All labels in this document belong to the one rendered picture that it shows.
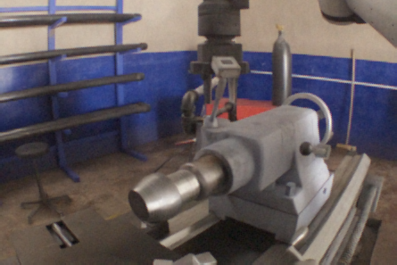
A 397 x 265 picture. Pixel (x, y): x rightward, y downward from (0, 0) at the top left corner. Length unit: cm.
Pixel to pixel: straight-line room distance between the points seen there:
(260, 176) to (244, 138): 9
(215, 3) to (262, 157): 33
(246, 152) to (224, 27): 26
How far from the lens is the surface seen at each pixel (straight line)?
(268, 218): 79
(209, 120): 66
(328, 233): 87
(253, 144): 61
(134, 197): 48
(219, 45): 56
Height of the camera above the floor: 133
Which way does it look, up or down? 13 degrees down
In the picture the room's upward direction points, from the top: 1 degrees counter-clockwise
